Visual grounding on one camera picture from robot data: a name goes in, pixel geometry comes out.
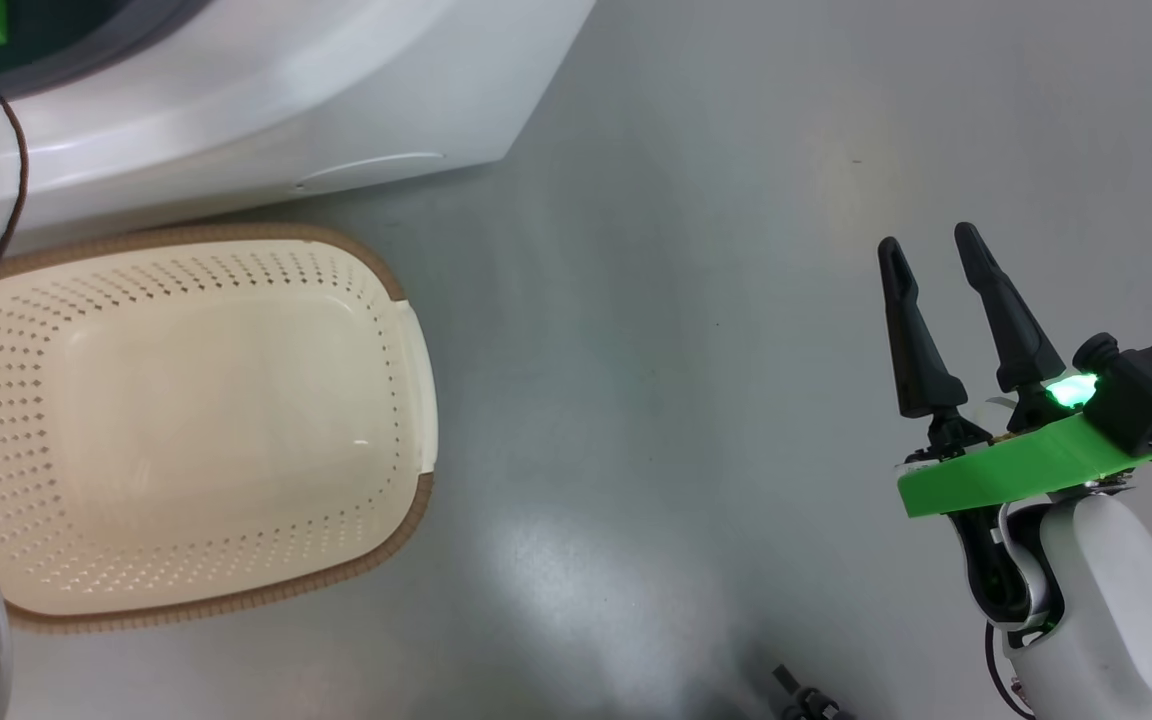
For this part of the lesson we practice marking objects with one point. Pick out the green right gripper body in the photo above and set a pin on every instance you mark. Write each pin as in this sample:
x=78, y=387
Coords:
x=1026, y=470

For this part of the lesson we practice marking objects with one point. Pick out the cream perforated laundry basket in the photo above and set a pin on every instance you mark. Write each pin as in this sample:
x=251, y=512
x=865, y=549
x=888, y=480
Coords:
x=196, y=430

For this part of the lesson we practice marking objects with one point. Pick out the round drain filter cover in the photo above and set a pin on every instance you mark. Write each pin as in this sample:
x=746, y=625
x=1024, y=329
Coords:
x=376, y=168

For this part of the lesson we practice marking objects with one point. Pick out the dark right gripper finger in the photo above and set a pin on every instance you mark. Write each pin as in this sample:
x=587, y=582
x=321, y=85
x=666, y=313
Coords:
x=921, y=350
x=1016, y=330

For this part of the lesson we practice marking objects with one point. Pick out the dark robot base fitting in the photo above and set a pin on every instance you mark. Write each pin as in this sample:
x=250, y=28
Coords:
x=806, y=700

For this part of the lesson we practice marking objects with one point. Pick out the white front-load washing machine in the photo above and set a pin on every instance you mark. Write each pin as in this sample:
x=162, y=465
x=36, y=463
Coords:
x=336, y=90

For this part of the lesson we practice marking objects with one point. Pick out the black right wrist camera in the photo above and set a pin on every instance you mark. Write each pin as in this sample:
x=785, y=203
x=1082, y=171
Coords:
x=1151, y=390

